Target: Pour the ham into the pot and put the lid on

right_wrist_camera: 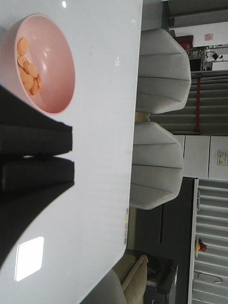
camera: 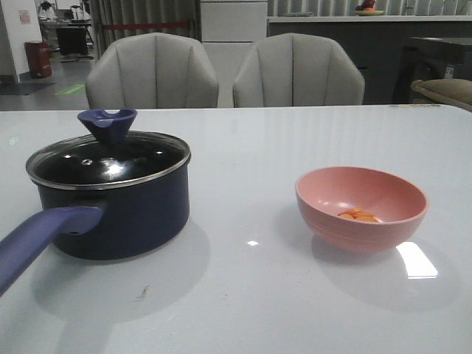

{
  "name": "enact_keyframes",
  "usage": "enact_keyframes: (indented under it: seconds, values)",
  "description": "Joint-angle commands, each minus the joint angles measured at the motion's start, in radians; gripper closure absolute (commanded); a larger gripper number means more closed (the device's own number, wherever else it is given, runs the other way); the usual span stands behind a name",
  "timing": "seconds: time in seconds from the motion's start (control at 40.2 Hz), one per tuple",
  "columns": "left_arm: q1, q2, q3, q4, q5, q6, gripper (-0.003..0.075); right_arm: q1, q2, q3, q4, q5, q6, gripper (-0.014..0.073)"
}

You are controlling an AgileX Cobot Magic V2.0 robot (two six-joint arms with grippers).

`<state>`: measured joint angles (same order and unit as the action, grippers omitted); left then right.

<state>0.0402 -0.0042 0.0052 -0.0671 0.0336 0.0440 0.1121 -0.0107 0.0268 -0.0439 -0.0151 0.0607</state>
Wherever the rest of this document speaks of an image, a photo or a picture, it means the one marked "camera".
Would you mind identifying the grey counter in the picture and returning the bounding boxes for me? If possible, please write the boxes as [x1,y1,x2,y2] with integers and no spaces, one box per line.
[268,15,471,104]

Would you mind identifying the dark side table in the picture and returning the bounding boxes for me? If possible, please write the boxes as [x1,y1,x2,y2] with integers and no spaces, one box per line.
[392,37,471,103]

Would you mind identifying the right beige upholstered chair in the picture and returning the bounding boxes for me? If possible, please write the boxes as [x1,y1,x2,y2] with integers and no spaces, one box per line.
[232,33,365,108]

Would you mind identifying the glass lid with blue knob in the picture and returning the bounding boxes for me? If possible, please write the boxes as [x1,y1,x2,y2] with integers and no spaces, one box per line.
[26,108,191,190]

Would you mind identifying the dark blue saucepan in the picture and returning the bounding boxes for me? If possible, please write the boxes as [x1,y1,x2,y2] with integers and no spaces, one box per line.
[0,133,192,298]

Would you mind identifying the background desk with equipment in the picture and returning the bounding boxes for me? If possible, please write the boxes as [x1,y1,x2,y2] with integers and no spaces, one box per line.
[37,1,94,63]

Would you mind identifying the white cabinet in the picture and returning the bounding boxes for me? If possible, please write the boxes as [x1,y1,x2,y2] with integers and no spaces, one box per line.
[200,1,268,108]

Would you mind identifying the pink plastic bowl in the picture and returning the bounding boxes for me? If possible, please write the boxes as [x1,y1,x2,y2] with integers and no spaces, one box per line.
[296,166,428,253]

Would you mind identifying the left beige upholstered chair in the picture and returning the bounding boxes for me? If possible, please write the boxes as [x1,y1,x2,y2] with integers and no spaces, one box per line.
[86,32,219,109]

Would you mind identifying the red trash bin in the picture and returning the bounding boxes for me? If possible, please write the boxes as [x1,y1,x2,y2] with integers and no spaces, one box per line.
[24,41,52,78]

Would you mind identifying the beige upholstered chair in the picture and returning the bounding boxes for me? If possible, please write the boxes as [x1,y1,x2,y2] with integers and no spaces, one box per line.
[86,32,219,109]
[232,33,365,108]

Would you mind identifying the fruit plate on counter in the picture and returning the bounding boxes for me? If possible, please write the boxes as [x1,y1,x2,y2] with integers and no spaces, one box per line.
[354,0,384,16]

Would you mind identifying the orange ham slices pile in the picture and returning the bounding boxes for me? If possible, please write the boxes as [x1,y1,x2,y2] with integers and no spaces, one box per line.
[338,207,381,223]

